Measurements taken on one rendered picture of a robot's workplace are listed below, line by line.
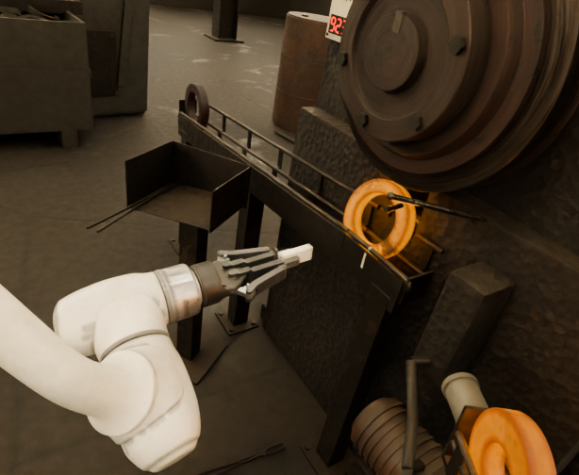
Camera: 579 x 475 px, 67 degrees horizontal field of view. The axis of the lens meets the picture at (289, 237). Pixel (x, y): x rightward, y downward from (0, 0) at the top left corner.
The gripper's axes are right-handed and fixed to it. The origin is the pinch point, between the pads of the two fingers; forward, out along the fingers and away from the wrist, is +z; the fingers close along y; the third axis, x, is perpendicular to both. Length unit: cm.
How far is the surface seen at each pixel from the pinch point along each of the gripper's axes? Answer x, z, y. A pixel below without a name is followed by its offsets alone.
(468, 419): -5.1, 6.1, 38.4
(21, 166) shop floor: -71, -43, -215
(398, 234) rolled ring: -0.3, 24.5, 2.7
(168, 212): -13.9, -10.1, -45.9
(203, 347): -74, -2, -47
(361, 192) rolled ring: 2.2, 25.4, -11.6
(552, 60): 39, 24, 20
